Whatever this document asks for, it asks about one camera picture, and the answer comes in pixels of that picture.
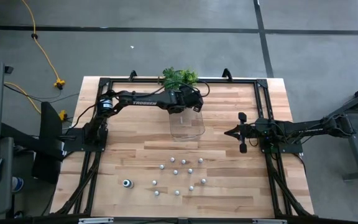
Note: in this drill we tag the blue and white can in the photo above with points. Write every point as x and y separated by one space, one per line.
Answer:
18 184

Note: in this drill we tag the black monitor stand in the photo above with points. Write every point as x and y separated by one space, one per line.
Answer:
47 149

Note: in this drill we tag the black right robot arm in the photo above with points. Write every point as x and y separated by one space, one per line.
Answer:
306 127

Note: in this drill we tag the silver bracket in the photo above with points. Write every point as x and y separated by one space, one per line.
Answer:
95 221
269 221

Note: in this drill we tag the large black food coloring bottle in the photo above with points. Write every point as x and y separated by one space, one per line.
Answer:
128 183

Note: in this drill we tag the small black dropper bottle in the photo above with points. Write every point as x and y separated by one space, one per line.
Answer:
191 188

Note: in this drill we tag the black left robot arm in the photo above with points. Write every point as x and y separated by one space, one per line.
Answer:
145 101

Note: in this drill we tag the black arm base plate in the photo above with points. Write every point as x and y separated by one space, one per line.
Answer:
73 140
291 148

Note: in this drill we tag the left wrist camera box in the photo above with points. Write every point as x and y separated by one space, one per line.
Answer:
197 108

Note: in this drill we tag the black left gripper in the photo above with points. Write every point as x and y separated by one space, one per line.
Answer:
191 98

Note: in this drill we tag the black aluminium table frame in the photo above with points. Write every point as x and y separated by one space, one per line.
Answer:
228 81

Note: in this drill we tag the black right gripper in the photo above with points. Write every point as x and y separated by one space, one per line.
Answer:
243 133

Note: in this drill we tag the green plant in white pot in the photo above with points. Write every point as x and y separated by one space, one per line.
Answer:
179 77

